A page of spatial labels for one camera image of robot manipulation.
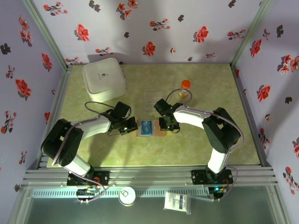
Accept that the white tissue packet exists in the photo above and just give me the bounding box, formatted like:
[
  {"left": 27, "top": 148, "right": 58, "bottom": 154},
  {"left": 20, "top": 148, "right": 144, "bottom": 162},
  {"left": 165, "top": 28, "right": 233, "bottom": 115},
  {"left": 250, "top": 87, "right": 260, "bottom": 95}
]
[{"left": 164, "top": 191, "right": 192, "bottom": 215}]

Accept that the round tin can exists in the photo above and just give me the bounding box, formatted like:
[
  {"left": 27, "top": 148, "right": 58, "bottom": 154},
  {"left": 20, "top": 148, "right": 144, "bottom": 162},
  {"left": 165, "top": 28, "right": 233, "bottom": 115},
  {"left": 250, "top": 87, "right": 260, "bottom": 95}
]
[{"left": 118, "top": 186, "right": 137, "bottom": 206}]

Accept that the brown card holder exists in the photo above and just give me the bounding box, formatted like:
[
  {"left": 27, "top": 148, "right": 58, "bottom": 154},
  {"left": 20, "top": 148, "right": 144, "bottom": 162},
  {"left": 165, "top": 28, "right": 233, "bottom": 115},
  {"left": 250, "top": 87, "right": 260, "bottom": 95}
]
[{"left": 136, "top": 119, "right": 167, "bottom": 138}]

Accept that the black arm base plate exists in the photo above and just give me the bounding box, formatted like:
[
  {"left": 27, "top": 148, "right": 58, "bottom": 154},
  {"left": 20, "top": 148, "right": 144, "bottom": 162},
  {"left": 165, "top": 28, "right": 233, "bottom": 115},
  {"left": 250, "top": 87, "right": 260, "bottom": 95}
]
[
  {"left": 67, "top": 171, "right": 110, "bottom": 187},
  {"left": 191, "top": 169, "right": 234, "bottom": 185}
]

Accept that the white square lidded box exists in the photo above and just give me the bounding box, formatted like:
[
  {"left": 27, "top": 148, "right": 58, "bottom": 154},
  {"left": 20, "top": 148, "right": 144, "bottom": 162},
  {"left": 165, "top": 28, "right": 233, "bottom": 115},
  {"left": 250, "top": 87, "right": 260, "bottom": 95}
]
[{"left": 82, "top": 57, "right": 127, "bottom": 103}]

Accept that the blue credit card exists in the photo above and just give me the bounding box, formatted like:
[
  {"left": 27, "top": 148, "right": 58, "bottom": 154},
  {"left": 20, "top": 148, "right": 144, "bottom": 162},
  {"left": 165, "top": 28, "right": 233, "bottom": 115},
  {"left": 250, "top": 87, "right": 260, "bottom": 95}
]
[{"left": 139, "top": 120, "right": 154, "bottom": 136}]

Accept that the vitamin bottle with orange cap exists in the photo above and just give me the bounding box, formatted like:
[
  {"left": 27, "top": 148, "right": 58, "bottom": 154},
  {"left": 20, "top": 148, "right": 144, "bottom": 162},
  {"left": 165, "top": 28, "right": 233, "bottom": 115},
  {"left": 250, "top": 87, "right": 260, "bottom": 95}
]
[{"left": 179, "top": 79, "right": 192, "bottom": 98}]

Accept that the aluminium corner post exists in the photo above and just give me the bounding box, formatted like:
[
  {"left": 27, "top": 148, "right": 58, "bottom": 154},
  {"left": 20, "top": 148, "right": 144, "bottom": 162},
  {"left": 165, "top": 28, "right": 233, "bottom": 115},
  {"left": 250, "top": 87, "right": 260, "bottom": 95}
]
[
  {"left": 230, "top": 0, "right": 274, "bottom": 68},
  {"left": 21, "top": 0, "right": 72, "bottom": 70}
]

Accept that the aluminium side rail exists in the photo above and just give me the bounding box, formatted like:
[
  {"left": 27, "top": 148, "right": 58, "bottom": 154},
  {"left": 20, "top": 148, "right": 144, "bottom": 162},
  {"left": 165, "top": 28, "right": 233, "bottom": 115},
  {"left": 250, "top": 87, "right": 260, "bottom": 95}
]
[
  {"left": 37, "top": 64, "right": 73, "bottom": 169},
  {"left": 230, "top": 64, "right": 274, "bottom": 168}
]

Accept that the wide aluminium base rail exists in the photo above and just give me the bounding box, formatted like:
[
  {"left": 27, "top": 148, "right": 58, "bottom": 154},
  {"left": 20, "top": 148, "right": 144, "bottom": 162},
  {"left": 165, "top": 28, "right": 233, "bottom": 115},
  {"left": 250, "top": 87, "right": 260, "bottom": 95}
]
[{"left": 22, "top": 165, "right": 280, "bottom": 187}]

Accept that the transparent acrylic card tray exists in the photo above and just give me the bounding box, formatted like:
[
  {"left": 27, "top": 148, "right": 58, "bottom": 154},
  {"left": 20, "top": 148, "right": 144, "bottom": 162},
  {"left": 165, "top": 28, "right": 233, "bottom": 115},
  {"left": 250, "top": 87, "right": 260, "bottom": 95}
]
[{"left": 144, "top": 91, "right": 164, "bottom": 112}]

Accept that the white slotted cable duct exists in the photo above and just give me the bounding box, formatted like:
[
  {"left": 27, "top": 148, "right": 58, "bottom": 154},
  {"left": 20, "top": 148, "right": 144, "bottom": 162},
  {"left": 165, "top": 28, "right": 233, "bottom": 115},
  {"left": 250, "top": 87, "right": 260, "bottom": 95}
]
[{"left": 31, "top": 189, "right": 211, "bottom": 198}]

